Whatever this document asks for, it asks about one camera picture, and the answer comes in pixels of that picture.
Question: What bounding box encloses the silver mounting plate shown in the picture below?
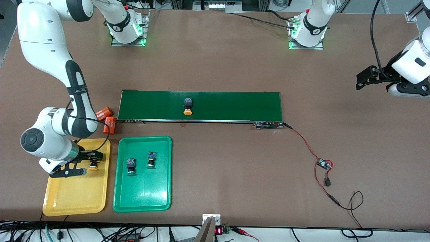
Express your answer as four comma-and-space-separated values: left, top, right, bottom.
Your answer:
202, 214, 221, 226

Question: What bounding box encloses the yellow plastic tray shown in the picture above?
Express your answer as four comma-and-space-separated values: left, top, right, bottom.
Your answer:
42, 138, 111, 217

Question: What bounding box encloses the aluminium frame profile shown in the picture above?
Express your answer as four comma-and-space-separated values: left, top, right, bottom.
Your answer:
405, 0, 424, 23

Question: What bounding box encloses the metal box with lights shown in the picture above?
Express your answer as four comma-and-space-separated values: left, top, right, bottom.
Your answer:
193, 0, 242, 13

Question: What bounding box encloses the green conveyor belt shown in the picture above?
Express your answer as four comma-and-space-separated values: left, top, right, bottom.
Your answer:
117, 90, 284, 130

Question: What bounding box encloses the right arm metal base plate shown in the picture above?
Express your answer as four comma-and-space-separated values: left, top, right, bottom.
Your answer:
111, 10, 150, 47

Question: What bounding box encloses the grey camera pole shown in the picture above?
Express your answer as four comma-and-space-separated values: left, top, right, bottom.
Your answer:
194, 216, 216, 242

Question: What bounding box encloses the green plastic tray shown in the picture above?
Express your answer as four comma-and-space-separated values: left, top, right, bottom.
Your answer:
113, 135, 172, 213

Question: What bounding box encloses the orange cylinder with white print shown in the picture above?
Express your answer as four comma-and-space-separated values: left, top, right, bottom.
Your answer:
95, 107, 113, 122
103, 116, 117, 135

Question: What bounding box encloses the black base cable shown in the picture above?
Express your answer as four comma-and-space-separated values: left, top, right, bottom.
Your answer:
232, 9, 296, 29

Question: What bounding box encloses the thin black cable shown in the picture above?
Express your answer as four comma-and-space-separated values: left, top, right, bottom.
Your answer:
336, 191, 373, 238

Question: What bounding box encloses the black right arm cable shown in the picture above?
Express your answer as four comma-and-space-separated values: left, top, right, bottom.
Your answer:
66, 99, 112, 153

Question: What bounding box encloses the red clip lead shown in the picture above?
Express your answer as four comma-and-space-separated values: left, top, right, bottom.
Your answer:
232, 227, 260, 242

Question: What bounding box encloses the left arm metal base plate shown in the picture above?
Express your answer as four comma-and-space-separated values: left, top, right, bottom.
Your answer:
288, 17, 325, 50

